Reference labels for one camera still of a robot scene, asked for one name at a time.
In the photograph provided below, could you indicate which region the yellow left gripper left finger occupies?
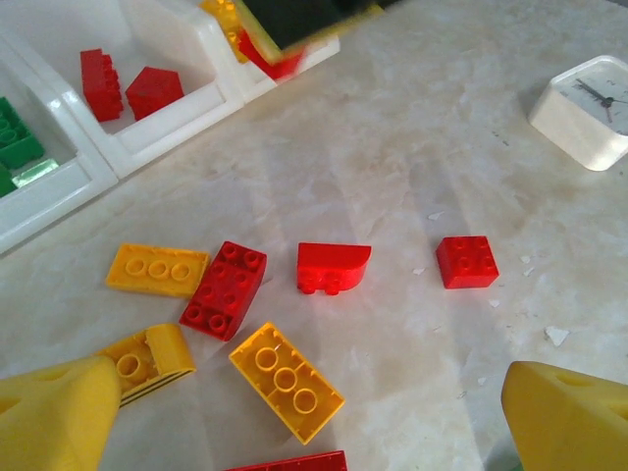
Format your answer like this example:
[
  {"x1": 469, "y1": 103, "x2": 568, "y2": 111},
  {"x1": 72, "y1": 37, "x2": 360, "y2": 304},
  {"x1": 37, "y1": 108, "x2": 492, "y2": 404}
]
[{"x1": 0, "y1": 356, "x2": 122, "y2": 471}]

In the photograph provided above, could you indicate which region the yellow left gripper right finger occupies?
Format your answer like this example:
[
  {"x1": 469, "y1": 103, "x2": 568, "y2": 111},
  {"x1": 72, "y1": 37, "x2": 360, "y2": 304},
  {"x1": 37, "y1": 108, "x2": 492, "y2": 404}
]
[{"x1": 500, "y1": 361, "x2": 628, "y2": 471}]

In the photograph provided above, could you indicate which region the large red sloped lego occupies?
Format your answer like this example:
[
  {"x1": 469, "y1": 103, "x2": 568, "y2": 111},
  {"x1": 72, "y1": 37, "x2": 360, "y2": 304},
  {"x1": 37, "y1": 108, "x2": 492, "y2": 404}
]
[{"x1": 125, "y1": 66, "x2": 185, "y2": 122}]

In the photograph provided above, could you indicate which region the red two-by-two lego brick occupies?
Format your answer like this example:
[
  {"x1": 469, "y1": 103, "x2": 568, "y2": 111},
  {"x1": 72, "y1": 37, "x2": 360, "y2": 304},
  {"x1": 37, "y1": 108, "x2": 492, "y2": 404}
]
[{"x1": 435, "y1": 235, "x2": 500, "y2": 290}]

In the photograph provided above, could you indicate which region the red two-by-four lego brick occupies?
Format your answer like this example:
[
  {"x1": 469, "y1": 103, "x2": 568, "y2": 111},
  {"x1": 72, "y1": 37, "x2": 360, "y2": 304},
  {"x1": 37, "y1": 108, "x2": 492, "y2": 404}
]
[
  {"x1": 79, "y1": 48, "x2": 124, "y2": 123},
  {"x1": 179, "y1": 240, "x2": 268, "y2": 342}
]

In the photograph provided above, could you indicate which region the yellow striped curved lego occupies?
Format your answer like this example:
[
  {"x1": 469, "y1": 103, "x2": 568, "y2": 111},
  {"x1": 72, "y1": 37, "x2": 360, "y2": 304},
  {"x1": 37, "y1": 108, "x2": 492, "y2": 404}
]
[{"x1": 91, "y1": 323, "x2": 197, "y2": 408}]

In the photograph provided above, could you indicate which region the flat yellow lego plate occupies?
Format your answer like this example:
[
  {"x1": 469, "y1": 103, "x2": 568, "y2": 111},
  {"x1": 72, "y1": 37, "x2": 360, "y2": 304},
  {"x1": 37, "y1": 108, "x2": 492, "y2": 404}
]
[{"x1": 105, "y1": 243, "x2": 211, "y2": 299}]

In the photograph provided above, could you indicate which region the yellow two-by-four lego brick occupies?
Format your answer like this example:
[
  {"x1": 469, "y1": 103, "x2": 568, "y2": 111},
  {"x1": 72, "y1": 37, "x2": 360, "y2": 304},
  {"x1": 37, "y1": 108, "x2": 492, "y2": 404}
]
[{"x1": 229, "y1": 321, "x2": 346, "y2": 445}]

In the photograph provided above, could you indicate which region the green lego brick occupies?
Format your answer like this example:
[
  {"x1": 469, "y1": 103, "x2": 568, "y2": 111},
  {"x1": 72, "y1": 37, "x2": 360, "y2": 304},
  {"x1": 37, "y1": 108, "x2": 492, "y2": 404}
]
[
  {"x1": 0, "y1": 96, "x2": 46, "y2": 171},
  {"x1": 0, "y1": 164, "x2": 19, "y2": 198}
]

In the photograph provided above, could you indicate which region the long red lego brick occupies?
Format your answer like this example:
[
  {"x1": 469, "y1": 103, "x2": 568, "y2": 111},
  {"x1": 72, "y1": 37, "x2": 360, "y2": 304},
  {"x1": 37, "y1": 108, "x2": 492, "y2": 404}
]
[{"x1": 223, "y1": 449, "x2": 348, "y2": 471}]

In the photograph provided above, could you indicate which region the red rounded lego brick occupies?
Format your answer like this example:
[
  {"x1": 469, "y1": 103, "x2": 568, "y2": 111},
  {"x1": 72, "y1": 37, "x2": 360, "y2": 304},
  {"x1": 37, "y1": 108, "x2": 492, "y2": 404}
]
[{"x1": 296, "y1": 241, "x2": 373, "y2": 296}]

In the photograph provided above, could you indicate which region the white square analog clock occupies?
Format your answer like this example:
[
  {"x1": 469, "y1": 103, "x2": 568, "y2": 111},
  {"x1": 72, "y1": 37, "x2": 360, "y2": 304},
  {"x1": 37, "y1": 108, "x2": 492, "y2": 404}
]
[{"x1": 528, "y1": 54, "x2": 628, "y2": 172}]

